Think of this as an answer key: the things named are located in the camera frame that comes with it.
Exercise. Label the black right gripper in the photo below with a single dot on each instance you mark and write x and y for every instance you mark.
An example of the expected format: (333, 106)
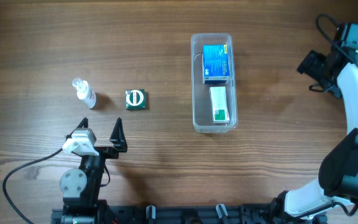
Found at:
(314, 66)

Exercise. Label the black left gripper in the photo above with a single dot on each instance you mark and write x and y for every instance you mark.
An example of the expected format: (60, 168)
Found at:
(103, 149)

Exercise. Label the white lotion bottle clear cap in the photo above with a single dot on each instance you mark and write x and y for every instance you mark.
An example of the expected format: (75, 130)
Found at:
(84, 92)

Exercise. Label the green Zam-Buk box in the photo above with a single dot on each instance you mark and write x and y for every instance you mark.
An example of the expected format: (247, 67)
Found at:
(135, 99)

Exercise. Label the blue plaster box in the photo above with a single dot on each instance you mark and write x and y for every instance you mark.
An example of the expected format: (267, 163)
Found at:
(215, 62)

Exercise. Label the white green medicine box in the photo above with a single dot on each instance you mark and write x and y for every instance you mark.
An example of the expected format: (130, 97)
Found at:
(219, 104)

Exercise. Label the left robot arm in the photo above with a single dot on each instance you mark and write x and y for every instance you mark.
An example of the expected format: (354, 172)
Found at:
(81, 186)

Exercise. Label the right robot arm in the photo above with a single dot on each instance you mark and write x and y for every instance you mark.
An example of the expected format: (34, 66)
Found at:
(337, 181)

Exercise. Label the clear plastic container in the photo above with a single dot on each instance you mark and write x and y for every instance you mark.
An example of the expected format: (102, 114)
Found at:
(201, 101)

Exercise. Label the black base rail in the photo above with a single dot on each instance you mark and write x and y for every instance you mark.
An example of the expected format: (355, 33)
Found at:
(242, 214)

